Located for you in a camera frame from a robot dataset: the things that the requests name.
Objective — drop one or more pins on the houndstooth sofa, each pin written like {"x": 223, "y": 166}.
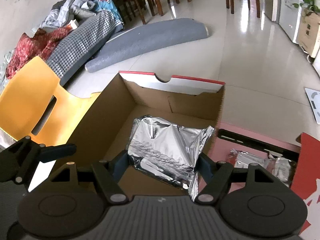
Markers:
{"x": 80, "y": 45}

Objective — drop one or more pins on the red Kappa box lid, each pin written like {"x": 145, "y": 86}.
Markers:
{"x": 306, "y": 184}

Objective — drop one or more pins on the red patterned blanket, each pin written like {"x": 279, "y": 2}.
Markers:
{"x": 42, "y": 44}

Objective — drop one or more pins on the grey rolled floor mat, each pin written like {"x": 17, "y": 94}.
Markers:
{"x": 146, "y": 38}

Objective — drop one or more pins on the red cardboard shoe box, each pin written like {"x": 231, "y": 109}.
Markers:
{"x": 105, "y": 129}

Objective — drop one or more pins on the silver foil pouch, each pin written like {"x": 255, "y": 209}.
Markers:
{"x": 241, "y": 159}
{"x": 282, "y": 168}
{"x": 167, "y": 151}

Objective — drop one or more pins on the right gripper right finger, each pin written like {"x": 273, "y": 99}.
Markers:
{"x": 216, "y": 175}

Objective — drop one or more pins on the pile of grey clothes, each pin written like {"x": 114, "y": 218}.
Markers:
{"x": 65, "y": 11}

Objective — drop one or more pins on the pink lap desk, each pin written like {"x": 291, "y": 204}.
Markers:
{"x": 232, "y": 137}

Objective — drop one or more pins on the brown cardboard carton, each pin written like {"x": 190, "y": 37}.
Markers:
{"x": 308, "y": 34}

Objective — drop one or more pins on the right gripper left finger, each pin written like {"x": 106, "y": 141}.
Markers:
{"x": 107, "y": 175}

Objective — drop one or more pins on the white bathroom scale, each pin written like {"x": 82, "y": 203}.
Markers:
{"x": 314, "y": 100}

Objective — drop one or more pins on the yellow plastic chair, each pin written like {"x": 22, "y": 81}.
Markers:
{"x": 35, "y": 104}

